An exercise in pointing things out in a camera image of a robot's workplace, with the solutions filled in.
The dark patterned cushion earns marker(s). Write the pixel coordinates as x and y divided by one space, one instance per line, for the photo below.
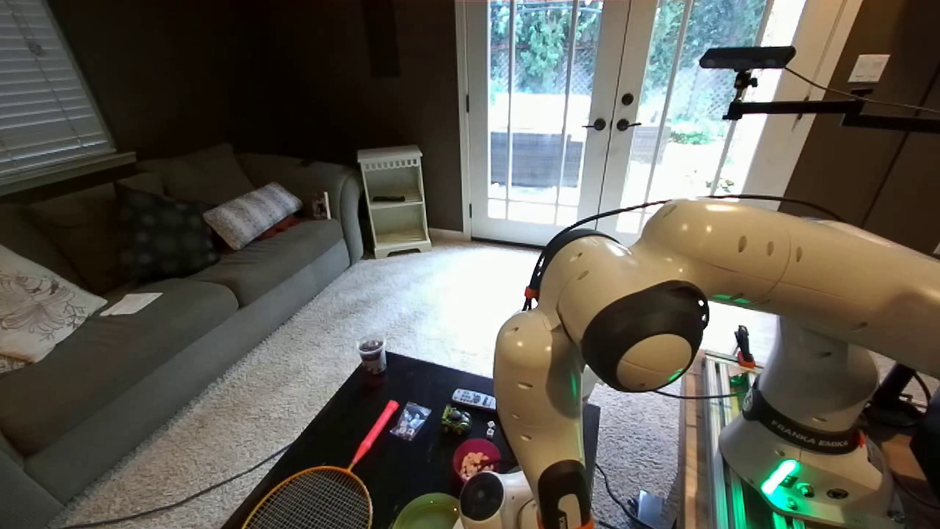
161 237

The grey remote control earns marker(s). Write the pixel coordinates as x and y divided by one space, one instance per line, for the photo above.
476 400

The black coffee table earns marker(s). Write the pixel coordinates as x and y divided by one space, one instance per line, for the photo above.
396 468

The dark drinking glass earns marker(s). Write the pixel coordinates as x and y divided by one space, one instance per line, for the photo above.
374 356

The striped white cushion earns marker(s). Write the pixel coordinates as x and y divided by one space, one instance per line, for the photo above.
253 212

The window blinds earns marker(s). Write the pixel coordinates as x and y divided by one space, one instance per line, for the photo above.
49 120

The red handled badminton racket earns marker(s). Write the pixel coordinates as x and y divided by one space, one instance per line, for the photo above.
324 496

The red bowl with snacks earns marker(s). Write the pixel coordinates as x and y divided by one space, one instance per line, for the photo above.
473 457

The white patterned blanket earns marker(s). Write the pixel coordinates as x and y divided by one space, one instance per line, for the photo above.
37 309

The clear plastic packet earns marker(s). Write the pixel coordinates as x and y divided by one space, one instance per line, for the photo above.
410 421

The white french doors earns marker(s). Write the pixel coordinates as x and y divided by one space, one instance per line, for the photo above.
603 108

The white side shelf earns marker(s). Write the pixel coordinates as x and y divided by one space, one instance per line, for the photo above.
393 180

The black camera on stand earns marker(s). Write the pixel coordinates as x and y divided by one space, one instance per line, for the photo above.
744 64

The small green toy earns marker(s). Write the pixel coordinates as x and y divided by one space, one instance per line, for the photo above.
453 421

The white paper on sofa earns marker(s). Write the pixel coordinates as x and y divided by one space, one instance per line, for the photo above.
131 303

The grey sofa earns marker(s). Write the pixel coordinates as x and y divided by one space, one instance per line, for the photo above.
75 415

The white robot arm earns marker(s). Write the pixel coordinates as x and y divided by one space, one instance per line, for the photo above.
635 318

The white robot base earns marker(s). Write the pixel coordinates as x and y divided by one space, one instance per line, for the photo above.
798 437

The green plate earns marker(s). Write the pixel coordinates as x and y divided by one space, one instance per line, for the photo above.
428 512

